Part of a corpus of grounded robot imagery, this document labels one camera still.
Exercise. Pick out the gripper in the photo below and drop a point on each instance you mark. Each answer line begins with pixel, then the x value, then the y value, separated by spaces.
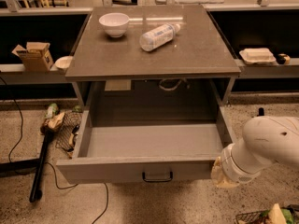
pixel 234 168

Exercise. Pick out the grey top drawer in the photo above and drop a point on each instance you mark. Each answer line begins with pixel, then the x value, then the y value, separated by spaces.
pixel 118 151

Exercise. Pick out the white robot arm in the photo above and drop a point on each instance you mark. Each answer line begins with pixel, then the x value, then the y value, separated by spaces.
pixel 265 141

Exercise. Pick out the grey drawer cabinet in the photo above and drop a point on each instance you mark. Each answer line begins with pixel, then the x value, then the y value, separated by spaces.
pixel 187 78

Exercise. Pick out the black metal leg right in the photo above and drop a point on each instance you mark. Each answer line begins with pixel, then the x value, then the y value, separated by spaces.
pixel 260 111

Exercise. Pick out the black metal leg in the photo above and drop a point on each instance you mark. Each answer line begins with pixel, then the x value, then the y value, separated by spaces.
pixel 36 193
pixel 260 111

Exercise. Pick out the white foam takeout container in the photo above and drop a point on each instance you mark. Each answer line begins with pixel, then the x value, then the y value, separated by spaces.
pixel 260 55

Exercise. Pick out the small dark round object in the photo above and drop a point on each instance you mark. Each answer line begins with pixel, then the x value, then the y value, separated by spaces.
pixel 283 58

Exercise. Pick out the clear plastic bottle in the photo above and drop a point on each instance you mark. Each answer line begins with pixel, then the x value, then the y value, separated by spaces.
pixel 159 36

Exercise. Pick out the tan crumpled bag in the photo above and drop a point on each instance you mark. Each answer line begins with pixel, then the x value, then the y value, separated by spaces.
pixel 53 124

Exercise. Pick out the green snack bag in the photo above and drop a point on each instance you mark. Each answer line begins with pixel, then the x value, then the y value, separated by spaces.
pixel 52 111

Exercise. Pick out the black metal leg left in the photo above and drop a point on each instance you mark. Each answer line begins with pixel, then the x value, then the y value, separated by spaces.
pixel 36 193

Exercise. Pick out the white ceramic bowl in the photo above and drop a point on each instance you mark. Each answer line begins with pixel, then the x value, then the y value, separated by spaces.
pixel 114 24

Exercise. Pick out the small white dish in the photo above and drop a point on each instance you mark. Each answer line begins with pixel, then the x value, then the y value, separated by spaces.
pixel 64 62

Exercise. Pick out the brown cardboard box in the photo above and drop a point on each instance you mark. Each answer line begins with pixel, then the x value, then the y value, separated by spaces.
pixel 35 56

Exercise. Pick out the black top drawer handle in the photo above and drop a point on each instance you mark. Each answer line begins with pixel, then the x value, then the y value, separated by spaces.
pixel 157 178

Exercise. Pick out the wire basket bottom right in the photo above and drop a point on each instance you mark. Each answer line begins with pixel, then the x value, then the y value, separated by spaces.
pixel 290 213

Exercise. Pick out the black wire basket left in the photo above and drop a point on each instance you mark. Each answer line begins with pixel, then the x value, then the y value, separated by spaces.
pixel 66 138

